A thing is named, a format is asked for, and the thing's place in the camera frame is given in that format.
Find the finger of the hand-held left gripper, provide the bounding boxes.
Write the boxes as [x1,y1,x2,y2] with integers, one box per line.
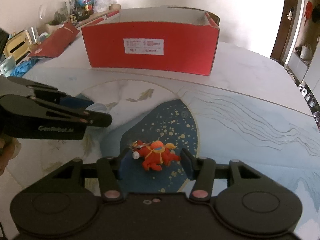
[0,94,113,128]
[7,76,95,108]

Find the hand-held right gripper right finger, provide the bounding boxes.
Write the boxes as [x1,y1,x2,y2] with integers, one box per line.
[180,148,265,203]

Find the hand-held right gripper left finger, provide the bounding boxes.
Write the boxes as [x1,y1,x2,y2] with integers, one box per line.
[51,147,132,203]

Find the pale blue round item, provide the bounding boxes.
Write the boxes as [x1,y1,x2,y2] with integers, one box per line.
[85,103,108,114]

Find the red lobster plush keychain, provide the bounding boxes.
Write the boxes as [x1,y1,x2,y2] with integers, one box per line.
[131,141,181,172]

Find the red cardboard box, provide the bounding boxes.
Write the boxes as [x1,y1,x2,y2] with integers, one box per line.
[80,6,221,77]

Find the person's left hand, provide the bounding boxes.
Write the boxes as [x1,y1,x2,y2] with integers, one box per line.
[0,135,22,177]

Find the red paper bag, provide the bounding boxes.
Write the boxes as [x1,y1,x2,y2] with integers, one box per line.
[29,22,81,58]

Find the blue gloves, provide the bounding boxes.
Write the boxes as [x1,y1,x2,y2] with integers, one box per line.
[11,59,38,77]

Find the pale green mug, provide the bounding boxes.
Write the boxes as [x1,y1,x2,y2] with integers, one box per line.
[0,55,17,77]

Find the yellow green tissue box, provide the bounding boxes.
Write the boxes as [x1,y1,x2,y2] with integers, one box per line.
[4,29,38,60]

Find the glass dome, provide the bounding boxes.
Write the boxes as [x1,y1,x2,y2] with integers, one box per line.
[37,1,73,25]

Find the white wooden sideboard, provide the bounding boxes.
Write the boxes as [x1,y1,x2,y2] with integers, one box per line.
[72,4,122,28]

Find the clear plastic bag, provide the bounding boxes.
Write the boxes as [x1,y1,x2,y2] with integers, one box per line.
[94,0,113,13]

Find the white tote bag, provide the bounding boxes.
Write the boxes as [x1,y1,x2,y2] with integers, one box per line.
[299,44,313,60]

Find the brown wooden door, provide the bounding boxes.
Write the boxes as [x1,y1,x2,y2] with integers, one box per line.
[270,0,304,67]

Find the orange hanging ornament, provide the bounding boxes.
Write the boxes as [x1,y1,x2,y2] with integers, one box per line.
[304,0,314,25]

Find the white wall cabinets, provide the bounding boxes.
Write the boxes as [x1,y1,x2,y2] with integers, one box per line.
[285,0,320,98]

